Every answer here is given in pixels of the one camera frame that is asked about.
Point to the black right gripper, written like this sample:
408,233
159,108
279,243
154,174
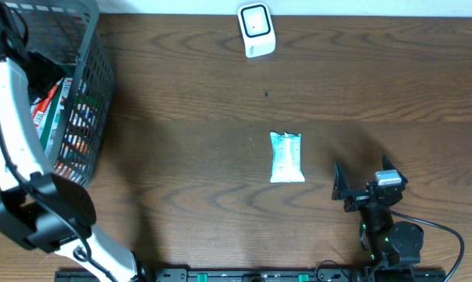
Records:
357,200

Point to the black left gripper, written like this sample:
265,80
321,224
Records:
48,70

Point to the mint green wipes packet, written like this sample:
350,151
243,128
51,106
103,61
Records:
286,160

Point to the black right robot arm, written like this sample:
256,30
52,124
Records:
394,246

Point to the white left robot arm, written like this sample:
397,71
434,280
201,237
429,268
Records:
40,209

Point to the white barcode scanner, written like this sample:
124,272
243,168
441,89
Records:
256,28

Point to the red and white flat package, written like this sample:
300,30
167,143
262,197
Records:
40,109

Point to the grey plastic mesh basket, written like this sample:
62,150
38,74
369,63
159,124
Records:
65,32

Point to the dark green flat package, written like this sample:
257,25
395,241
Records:
50,121

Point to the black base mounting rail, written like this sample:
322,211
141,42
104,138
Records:
327,275

